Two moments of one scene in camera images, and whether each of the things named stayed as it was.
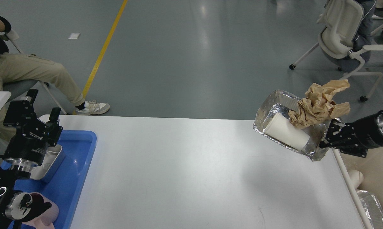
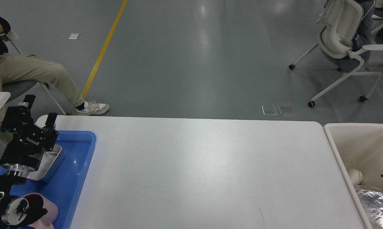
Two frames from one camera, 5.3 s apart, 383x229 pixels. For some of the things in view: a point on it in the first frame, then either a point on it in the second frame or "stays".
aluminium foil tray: (279, 101) -> (377, 205)
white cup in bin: (357, 177) stays
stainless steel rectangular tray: (54, 156) stays
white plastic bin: (378, 168) stays
